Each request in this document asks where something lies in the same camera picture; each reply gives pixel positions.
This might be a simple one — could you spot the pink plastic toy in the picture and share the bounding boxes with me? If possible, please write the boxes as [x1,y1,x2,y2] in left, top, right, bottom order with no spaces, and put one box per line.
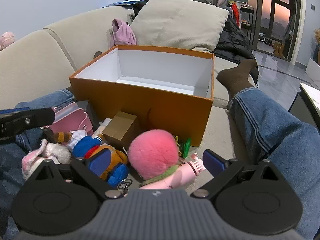
[139,152,208,190]

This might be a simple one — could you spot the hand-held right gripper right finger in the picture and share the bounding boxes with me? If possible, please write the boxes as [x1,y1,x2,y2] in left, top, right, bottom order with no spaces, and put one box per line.
[191,149,284,200]

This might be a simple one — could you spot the pink purple garment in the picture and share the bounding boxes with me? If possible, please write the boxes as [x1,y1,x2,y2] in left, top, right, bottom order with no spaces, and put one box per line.
[109,19,137,49]

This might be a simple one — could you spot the sliding glass door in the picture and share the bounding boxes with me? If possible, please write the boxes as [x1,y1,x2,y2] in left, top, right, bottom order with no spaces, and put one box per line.
[210,0,308,63]

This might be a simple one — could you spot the red hanging item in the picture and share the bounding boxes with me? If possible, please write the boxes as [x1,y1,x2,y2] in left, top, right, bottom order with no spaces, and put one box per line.
[231,3,240,27]

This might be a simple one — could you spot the pink fluffy ball plush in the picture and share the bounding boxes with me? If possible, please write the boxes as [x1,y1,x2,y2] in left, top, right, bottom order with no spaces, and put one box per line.
[128,129,180,183]

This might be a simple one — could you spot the white tube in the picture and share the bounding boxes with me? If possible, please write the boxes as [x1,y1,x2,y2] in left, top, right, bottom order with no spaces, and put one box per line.
[91,118,112,139]

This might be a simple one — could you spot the blue and orange plush doll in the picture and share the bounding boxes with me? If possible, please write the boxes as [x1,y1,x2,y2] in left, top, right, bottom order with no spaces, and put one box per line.
[67,130,129,187]

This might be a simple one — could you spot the person's left leg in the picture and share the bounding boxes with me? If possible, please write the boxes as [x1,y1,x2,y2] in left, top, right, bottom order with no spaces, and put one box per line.
[0,89,77,240]

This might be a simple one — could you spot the blue folder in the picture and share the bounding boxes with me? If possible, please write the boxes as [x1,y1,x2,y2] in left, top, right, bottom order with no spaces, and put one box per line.
[101,0,140,7]

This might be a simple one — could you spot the orange cardboard box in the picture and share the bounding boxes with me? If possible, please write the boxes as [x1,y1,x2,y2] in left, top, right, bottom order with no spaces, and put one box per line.
[69,45,215,147]

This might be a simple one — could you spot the beige cushion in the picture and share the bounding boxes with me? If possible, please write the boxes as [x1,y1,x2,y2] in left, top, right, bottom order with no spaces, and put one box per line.
[130,0,230,53]

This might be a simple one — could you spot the white top coffee table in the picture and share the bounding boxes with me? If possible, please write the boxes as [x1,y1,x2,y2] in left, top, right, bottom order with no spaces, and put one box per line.
[289,82,320,133]

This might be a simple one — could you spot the person's leg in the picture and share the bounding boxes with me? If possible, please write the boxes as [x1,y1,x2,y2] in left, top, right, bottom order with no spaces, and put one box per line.
[0,89,77,240]
[226,87,320,240]

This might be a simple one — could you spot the pink fluffy item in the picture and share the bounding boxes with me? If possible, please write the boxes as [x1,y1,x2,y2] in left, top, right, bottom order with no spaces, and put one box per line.
[0,32,16,51]

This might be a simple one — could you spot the beige sofa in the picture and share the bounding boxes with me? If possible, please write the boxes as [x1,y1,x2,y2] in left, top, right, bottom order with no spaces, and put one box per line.
[0,5,258,198]

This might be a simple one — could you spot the small brown cardboard box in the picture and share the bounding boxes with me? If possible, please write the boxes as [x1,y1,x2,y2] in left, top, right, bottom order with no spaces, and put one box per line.
[102,111,141,152]

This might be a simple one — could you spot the white cabinet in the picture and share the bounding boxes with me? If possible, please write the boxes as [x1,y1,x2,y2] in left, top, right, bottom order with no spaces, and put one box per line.
[306,57,320,80]

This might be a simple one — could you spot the metal key ring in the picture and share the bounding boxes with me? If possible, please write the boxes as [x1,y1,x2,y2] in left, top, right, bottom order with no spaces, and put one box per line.
[117,179,133,197]

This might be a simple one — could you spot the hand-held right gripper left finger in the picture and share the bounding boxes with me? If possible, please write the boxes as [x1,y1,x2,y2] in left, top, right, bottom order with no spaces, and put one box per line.
[30,152,127,200]

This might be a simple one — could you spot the person's right leg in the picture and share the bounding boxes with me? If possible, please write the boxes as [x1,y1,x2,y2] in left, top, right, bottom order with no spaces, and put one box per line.
[226,87,320,240]

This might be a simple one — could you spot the black puffer jacket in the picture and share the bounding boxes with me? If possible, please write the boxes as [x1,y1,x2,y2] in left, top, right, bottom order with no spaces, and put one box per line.
[214,17,260,88]

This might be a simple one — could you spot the white and pink bunny plush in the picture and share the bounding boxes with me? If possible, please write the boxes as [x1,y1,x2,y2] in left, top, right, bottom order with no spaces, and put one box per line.
[21,139,72,180]

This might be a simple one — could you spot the pink case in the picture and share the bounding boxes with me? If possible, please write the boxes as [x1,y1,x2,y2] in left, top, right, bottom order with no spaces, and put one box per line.
[49,102,94,137]

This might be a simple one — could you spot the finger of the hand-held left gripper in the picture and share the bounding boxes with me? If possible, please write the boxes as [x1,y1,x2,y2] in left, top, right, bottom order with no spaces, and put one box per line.
[0,107,56,145]

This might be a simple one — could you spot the brown striped plush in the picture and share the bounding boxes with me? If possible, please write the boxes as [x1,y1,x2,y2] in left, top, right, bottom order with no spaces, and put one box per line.
[53,131,73,144]

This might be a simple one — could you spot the green plastic toy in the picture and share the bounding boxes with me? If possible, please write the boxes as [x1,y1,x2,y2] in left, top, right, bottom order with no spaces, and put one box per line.
[175,136,192,159]

